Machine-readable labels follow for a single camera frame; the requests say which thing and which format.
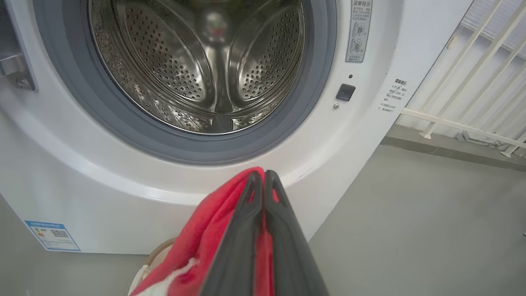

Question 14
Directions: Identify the blue energy label sticker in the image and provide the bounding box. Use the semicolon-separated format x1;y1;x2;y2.
25;220;81;252

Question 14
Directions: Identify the metal door hinge bracket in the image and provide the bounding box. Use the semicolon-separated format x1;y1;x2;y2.
0;53;37;92

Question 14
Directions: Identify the white slatted railing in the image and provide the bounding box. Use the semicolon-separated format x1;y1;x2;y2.
395;0;526;159

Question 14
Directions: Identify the black square door latch socket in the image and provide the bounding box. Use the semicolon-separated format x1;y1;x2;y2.
335;83;356;102

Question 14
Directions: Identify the cream perforated basket brown rim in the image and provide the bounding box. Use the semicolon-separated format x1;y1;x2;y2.
127;237;178;296

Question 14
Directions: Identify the red and white garment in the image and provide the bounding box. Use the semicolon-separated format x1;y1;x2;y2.
129;166;285;296

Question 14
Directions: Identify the white front-load washing machine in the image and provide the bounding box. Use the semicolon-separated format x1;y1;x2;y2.
0;0;475;255

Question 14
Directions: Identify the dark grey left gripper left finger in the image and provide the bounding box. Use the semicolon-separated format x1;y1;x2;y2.
200;171;265;296

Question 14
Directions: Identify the grey concrete curb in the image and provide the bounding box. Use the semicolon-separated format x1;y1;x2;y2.
380;125;526;172

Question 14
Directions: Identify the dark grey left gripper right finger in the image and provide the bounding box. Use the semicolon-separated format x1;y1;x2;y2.
265;170;329;296

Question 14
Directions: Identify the grey warning pictogram sticker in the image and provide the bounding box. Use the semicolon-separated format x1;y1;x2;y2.
345;0;374;64

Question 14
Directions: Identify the stainless steel washing machine drum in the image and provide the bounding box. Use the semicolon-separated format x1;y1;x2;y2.
88;0;307;136

